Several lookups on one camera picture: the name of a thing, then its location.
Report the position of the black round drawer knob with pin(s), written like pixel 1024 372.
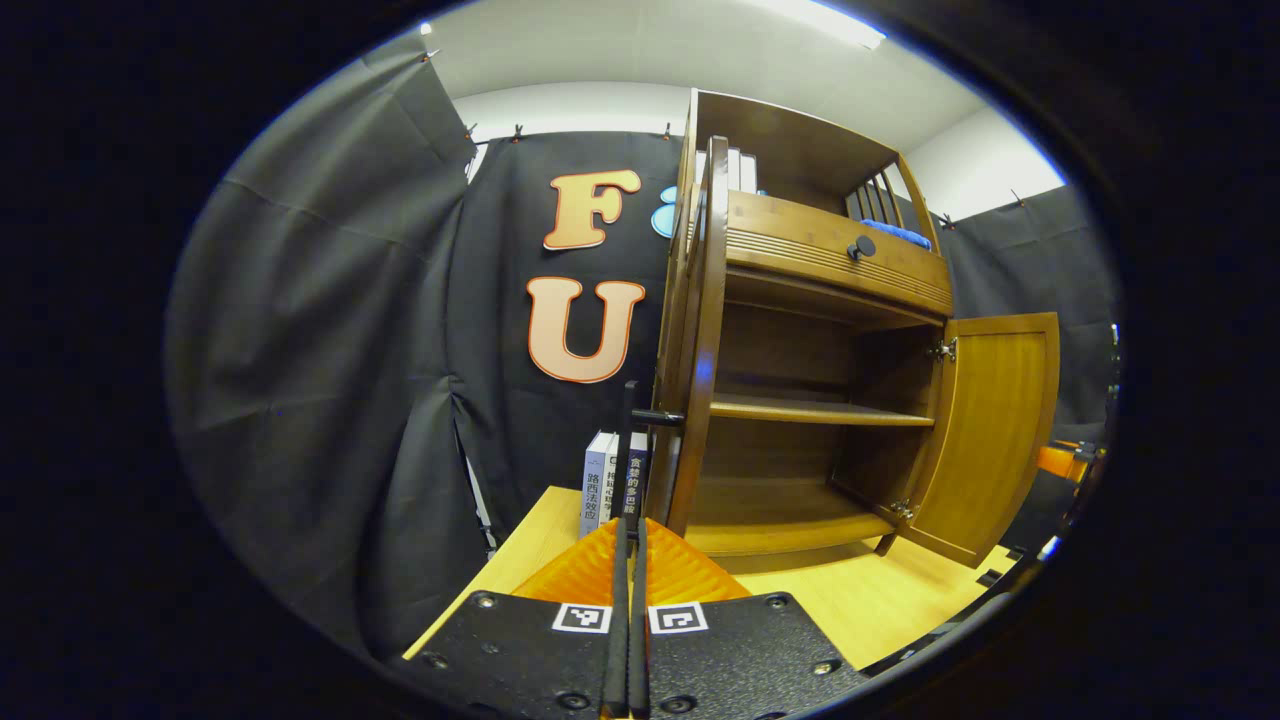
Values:
pixel 862 248

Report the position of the wooden double-door shoe cabinet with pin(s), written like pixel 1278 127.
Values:
pixel 790 350

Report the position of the wooden cabinet door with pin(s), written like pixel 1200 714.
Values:
pixel 712 350
pixel 990 440

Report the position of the wooden ribbed drawer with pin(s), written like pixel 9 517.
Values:
pixel 800 235

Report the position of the wooden inner cabinet shelf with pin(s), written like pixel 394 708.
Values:
pixel 820 410

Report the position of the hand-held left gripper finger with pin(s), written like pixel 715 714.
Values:
pixel 615 650
pixel 640 650

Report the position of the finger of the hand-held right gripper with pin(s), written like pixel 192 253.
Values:
pixel 1058 462

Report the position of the metal door hinge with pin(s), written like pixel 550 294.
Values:
pixel 943 350
pixel 903 509

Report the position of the light blue spine book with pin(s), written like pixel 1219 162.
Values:
pixel 594 490

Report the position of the blue folded cloth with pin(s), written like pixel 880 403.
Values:
pixel 898 235

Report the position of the dark blue spine book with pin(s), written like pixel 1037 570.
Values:
pixel 640 480

